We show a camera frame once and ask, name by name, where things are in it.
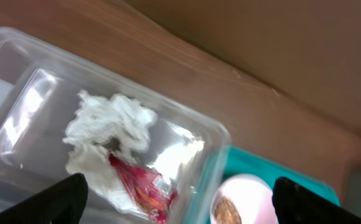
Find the pink bowl with nuts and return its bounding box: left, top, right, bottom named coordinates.
left=210, top=174, right=278, bottom=224

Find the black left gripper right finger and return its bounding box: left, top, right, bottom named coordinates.
left=272, top=177, right=361, bottom=224

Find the white napkin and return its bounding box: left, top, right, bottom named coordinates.
left=62, top=90, right=157, bottom=213

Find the clear plastic waste bin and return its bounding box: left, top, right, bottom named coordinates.
left=0, top=27, right=230, bottom=223

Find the red snack wrapper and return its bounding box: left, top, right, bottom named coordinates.
left=108, top=154, right=178, bottom=224

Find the teal serving tray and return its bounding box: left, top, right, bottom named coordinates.
left=183, top=145, right=340, bottom=224

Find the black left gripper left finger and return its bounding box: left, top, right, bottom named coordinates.
left=0, top=173, right=88, bottom=224

